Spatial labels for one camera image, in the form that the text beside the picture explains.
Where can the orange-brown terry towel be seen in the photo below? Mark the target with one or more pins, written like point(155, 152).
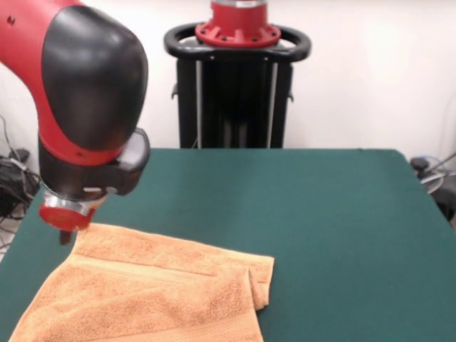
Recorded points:
point(142, 292)

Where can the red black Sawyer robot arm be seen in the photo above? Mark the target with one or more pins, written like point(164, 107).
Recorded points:
point(82, 89)

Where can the red robot base column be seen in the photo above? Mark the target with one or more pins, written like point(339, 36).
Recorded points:
point(238, 25)

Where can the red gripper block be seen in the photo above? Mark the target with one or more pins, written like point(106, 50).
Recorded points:
point(64, 218)

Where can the dark green table cloth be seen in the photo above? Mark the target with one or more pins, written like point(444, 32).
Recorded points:
point(320, 213)

